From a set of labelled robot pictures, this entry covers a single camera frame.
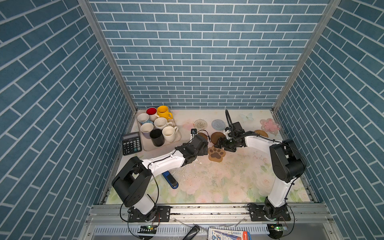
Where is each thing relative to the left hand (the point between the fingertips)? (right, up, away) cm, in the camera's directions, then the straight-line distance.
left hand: (200, 146), depth 89 cm
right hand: (+12, -1, +6) cm, 13 cm away
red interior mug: (-36, +22, +21) cm, 47 cm away
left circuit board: (-25, -38, -17) cm, 49 cm away
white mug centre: (-28, +14, +16) cm, 35 cm away
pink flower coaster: (+54, +12, +23) cm, 60 cm away
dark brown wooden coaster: (+11, +4, +15) cm, 19 cm away
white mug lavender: (-37, +10, +11) cm, 40 cm away
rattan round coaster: (+45, +7, +18) cm, 49 cm away
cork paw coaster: (+10, -7, +6) cm, 14 cm away
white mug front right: (-21, +7, +9) cm, 24 cm away
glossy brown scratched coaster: (+2, +5, +19) cm, 19 cm away
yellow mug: (-27, +22, +19) cm, 39 cm away
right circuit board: (+37, -38, -17) cm, 56 cm away
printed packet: (+11, -37, -21) cm, 44 cm away
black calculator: (-46, 0, +10) cm, 47 cm away
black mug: (-27, +5, +4) cm, 28 cm away
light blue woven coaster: (+14, +13, +22) cm, 29 cm away
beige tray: (-41, +18, +18) cm, 48 cm away
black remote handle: (-4, -35, -24) cm, 42 cm away
